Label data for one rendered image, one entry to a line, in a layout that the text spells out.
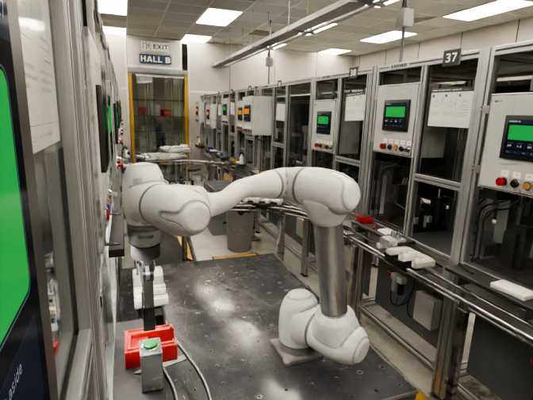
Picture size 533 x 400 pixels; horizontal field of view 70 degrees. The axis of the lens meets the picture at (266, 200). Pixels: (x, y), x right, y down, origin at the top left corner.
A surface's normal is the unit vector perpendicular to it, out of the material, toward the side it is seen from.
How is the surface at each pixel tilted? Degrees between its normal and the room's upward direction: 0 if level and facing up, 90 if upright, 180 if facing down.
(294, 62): 90
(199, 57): 90
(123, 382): 0
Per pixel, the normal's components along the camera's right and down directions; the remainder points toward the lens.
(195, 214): 0.59, 0.19
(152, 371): 0.34, 0.22
